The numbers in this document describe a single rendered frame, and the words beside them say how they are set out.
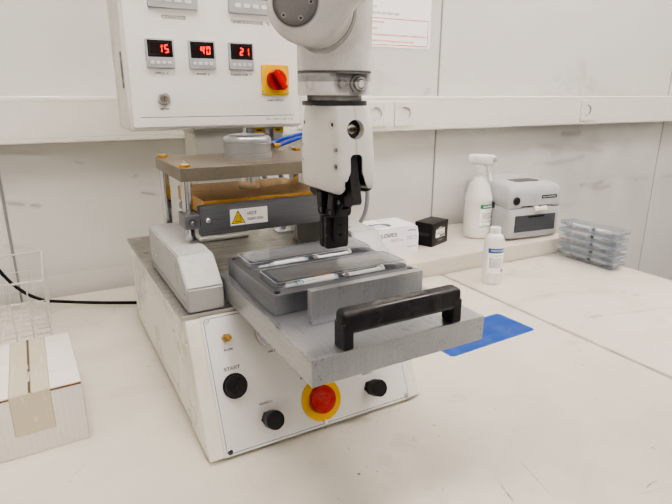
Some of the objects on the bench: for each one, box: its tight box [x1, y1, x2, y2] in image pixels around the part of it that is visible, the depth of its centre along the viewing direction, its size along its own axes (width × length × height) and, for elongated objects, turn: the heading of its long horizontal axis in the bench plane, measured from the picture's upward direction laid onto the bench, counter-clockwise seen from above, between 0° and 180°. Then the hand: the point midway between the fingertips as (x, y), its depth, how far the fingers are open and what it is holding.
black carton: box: [415, 216, 448, 247], centre depth 155 cm, size 6×9×7 cm
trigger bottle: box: [463, 154, 497, 239], centre depth 160 cm, size 9×8×25 cm
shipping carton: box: [0, 332, 90, 463], centre depth 77 cm, size 19×13×9 cm
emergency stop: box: [309, 385, 336, 414], centre depth 76 cm, size 2×4×4 cm, turn 119°
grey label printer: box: [463, 173, 560, 240], centre depth 168 cm, size 25×20×17 cm
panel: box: [199, 311, 411, 459], centre depth 76 cm, size 2×30×19 cm, turn 119°
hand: (334, 230), depth 65 cm, fingers closed
